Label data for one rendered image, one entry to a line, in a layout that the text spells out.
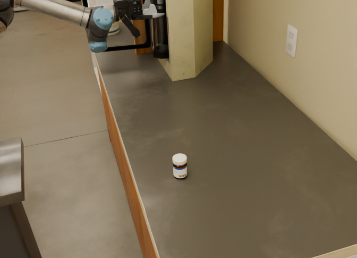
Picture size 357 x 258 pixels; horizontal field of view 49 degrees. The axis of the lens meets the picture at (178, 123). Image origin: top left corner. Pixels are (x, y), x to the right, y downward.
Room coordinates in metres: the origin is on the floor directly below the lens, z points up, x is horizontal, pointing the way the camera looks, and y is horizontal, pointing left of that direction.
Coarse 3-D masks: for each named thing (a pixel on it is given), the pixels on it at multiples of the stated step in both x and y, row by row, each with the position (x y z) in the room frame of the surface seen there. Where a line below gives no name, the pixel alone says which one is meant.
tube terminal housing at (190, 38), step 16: (176, 0) 1.62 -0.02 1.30; (192, 0) 1.64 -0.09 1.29; (208, 0) 1.77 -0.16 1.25; (176, 16) 1.62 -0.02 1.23; (192, 16) 1.64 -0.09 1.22; (208, 16) 1.77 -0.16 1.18; (176, 32) 1.62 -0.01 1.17; (192, 32) 1.64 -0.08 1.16; (208, 32) 1.77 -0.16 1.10; (176, 48) 1.62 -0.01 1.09; (192, 48) 1.64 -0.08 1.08; (208, 48) 1.77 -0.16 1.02; (176, 64) 1.62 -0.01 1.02; (192, 64) 1.64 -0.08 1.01; (208, 64) 1.76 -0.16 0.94; (176, 80) 1.62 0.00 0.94
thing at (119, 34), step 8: (88, 0) 1.88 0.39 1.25; (96, 0) 1.88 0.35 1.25; (104, 0) 1.89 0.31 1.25; (112, 0) 1.89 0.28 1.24; (120, 0) 1.89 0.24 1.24; (112, 24) 1.89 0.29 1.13; (120, 24) 1.89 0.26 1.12; (136, 24) 1.90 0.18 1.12; (144, 24) 1.90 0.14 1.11; (112, 32) 1.89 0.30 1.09; (120, 32) 1.89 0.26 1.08; (128, 32) 1.89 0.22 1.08; (144, 32) 1.90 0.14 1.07; (112, 40) 1.89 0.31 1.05; (120, 40) 1.89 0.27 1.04; (128, 40) 1.89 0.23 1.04; (136, 40) 1.90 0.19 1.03; (144, 40) 1.90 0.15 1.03
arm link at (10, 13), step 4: (8, 8) 1.51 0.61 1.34; (12, 8) 1.55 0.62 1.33; (0, 12) 1.49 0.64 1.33; (4, 12) 1.50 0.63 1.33; (8, 12) 1.52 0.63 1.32; (12, 12) 1.56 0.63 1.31; (0, 16) 1.49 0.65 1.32; (4, 16) 1.50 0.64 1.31; (8, 16) 1.53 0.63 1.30; (12, 16) 1.58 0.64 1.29; (0, 20) 1.48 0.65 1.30; (4, 20) 1.50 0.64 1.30; (8, 20) 1.53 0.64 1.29; (12, 20) 1.60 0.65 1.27; (0, 24) 1.48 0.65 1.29; (4, 24) 1.49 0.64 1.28; (8, 24) 1.57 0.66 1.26; (0, 28) 1.48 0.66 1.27; (4, 28) 1.50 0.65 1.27; (0, 32) 1.50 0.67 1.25
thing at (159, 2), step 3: (159, 0) 1.72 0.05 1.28; (162, 0) 1.73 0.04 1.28; (153, 3) 1.74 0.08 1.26; (156, 3) 1.73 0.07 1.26; (159, 3) 1.72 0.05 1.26; (162, 3) 1.73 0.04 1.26; (165, 3) 1.73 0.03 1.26; (156, 6) 1.70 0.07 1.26; (159, 6) 1.70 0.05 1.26; (162, 6) 1.70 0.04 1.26; (165, 6) 1.70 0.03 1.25; (159, 9) 1.69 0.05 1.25; (162, 9) 1.69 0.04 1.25
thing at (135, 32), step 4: (120, 16) 1.69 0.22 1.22; (124, 16) 1.67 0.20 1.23; (124, 20) 1.67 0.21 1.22; (128, 20) 1.67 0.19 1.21; (128, 24) 1.67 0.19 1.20; (132, 24) 1.68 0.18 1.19; (128, 28) 1.67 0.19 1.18; (132, 28) 1.67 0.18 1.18; (136, 28) 1.70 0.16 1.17; (132, 32) 1.67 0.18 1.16; (136, 32) 1.68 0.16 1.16; (136, 36) 1.68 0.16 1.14
